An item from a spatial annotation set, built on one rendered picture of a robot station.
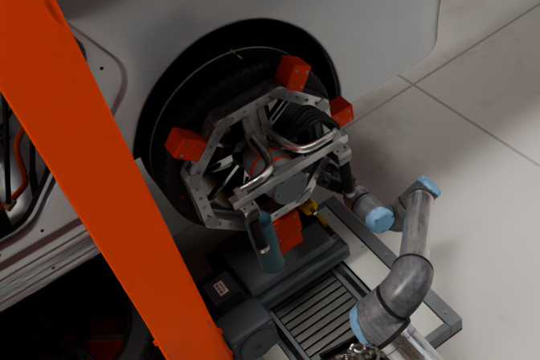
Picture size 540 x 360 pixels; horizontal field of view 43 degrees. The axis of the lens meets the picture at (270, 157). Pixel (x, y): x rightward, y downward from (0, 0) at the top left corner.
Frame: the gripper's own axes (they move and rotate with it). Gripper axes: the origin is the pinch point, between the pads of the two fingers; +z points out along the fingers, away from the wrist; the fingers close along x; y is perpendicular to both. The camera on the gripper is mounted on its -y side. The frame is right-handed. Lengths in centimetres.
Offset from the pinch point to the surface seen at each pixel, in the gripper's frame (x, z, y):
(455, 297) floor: -27, -43, 64
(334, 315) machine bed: -53, -22, 28
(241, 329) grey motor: -55, -26, -22
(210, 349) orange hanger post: -44, -45, -53
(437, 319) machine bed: -32, -50, 48
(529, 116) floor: 42, 10, 133
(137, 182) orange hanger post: 8, -45, -101
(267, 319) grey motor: -49, -28, -15
